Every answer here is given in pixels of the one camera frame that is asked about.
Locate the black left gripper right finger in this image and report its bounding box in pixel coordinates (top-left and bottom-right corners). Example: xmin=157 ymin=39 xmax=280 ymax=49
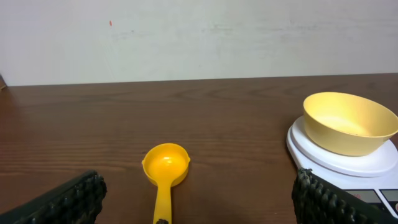
xmin=292 ymin=168 xmax=381 ymax=224

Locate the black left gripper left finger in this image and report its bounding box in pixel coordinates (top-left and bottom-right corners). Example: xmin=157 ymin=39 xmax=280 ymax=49
xmin=1 ymin=170 xmax=107 ymax=224

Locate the yellow plastic measuring scoop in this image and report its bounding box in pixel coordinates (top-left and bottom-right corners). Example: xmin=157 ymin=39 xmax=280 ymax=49
xmin=141 ymin=143 xmax=190 ymax=223

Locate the white digital kitchen scale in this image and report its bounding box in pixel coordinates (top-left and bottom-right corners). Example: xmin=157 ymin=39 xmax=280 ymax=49
xmin=286 ymin=117 xmax=397 ymax=218

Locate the pale yellow bowl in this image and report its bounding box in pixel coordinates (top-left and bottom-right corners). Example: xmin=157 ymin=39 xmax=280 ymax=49
xmin=303 ymin=92 xmax=397 ymax=156

